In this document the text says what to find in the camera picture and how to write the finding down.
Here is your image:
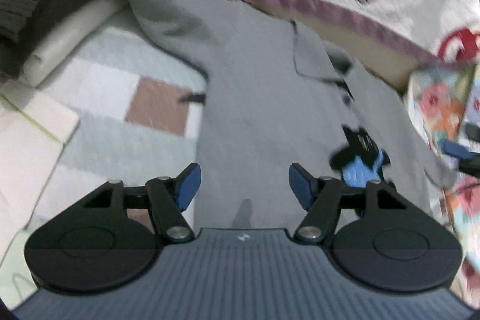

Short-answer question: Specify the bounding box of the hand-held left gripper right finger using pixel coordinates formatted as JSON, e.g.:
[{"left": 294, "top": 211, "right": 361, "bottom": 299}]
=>
[{"left": 289, "top": 163, "right": 407, "bottom": 244}]

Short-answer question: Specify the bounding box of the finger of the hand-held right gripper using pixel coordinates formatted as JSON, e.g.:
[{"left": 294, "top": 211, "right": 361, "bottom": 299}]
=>
[{"left": 439, "top": 139, "right": 480, "bottom": 179}]

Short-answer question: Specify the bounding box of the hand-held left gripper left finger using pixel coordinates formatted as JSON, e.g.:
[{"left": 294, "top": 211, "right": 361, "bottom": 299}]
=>
[{"left": 82, "top": 163, "right": 202, "bottom": 243}]

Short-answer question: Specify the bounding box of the grey shirt with cartoon print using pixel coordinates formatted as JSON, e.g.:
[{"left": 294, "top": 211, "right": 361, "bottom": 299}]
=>
[{"left": 98, "top": 0, "right": 456, "bottom": 231}]

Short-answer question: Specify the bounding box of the floral patterned cloth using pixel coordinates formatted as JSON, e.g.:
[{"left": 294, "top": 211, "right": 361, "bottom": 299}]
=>
[{"left": 407, "top": 63, "right": 480, "bottom": 306}]

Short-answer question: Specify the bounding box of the pale checked bed sheet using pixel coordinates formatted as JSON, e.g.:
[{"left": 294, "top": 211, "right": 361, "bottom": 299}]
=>
[{"left": 0, "top": 7, "right": 209, "bottom": 309}]

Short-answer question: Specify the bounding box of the cream folded cloth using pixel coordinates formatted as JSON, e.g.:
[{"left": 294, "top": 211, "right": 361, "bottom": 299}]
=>
[{"left": 22, "top": 0, "right": 132, "bottom": 88}]

